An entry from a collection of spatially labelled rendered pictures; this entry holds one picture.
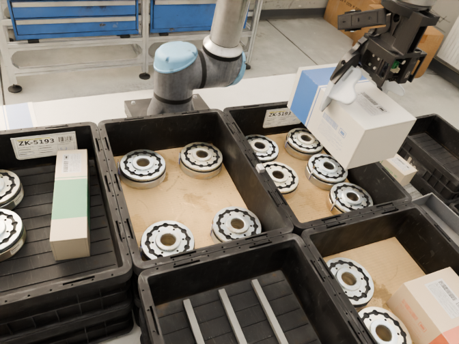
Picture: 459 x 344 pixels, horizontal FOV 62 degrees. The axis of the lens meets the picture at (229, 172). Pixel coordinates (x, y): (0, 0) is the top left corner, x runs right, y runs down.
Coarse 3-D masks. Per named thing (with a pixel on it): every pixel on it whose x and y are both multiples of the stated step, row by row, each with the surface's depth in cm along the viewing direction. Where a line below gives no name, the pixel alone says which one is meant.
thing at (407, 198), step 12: (228, 108) 97; (240, 108) 98; (252, 108) 99; (264, 108) 100; (228, 120) 93; (240, 132) 90; (252, 156) 85; (264, 168) 82; (384, 168) 89; (396, 180) 86; (276, 192) 78; (384, 204) 80; (396, 204) 80; (288, 216) 74; (336, 216) 76; (348, 216) 76; (300, 228) 72
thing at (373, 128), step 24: (312, 72) 73; (312, 96) 72; (360, 96) 69; (384, 96) 70; (312, 120) 73; (336, 120) 67; (360, 120) 63; (384, 120) 64; (408, 120) 66; (336, 144) 68; (360, 144) 64; (384, 144) 67
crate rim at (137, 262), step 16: (192, 112) 93; (208, 112) 94; (240, 144) 87; (112, 160) 77; (112, 176) 74; (256, 176) 80; (272, 192) 78; (128, 224) 68; (288, 224) 72; (128, 240) 64; (240, 240) 68; (256, 240) 68; (176, 256) 64; (192, 256) 64
